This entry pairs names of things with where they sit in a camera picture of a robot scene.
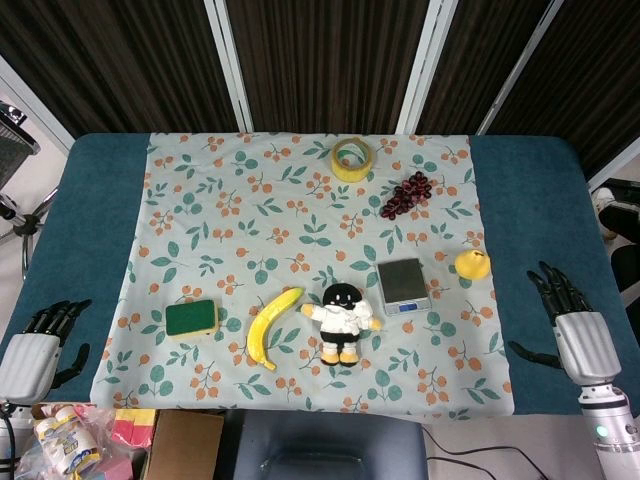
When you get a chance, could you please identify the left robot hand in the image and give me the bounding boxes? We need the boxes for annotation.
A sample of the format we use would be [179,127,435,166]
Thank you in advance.
[0,298,93,405]

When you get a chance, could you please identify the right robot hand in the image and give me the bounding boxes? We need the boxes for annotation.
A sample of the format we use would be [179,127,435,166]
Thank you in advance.
[507,259,623,385]

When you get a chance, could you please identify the yellow lemon-like fruit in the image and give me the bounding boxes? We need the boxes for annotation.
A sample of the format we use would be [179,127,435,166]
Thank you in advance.
[453,249,491,281]

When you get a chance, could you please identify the small digital scale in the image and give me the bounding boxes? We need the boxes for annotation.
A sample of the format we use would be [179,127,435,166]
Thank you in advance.
[376,257,432,317]

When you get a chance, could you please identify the plastic bag with bottles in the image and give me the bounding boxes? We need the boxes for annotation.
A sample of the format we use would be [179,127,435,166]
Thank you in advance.
[9,403,119,480]

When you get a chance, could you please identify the blue table cover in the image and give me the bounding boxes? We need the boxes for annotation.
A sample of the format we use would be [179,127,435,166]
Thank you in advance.
[10,130,640,420]

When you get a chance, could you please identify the pink and yellow sticky notes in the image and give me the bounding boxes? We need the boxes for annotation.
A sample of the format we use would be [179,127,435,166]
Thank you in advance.
[89,407,157,480]

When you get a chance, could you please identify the white shoe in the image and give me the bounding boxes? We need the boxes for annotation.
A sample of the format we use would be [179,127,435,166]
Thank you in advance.
[590,187,617,240]

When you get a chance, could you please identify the green and yellow sponge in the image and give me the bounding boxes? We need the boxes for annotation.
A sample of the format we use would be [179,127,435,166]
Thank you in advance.
[165,299,223,342]

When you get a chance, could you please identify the brown cardboard box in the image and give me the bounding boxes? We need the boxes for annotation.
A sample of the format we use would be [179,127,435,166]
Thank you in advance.
[144,408,225,480]

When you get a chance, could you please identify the metal mesh office chair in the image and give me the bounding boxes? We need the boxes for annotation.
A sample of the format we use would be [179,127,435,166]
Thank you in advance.
[0,101,62,281]

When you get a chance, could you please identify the dark red grape bunch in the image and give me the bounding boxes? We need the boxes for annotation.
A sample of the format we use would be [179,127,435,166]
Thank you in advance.
[380,170,434,221]

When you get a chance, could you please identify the black-haired plush doll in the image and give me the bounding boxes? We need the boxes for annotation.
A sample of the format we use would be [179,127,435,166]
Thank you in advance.
[299,282,384,370]

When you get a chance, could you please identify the yellow banana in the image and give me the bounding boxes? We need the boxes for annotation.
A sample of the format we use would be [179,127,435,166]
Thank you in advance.
[246,286,305,372]

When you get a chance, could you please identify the dark blue chair seat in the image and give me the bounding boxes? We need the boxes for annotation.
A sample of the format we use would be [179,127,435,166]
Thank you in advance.
[213,409,429,480]

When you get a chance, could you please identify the floral patterned tablecloth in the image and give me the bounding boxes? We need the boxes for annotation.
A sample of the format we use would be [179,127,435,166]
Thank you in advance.
[88,130,517,420]

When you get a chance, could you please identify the yellow tape roll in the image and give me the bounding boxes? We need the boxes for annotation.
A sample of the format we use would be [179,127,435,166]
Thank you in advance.
[331,137,375,183]

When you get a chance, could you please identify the dark folding screen panels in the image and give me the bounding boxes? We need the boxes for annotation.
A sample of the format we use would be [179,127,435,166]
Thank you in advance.
[0,0,640,181]

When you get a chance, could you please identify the black cable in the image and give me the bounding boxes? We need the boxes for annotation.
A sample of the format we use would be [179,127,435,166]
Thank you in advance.
[422,424,555,480]

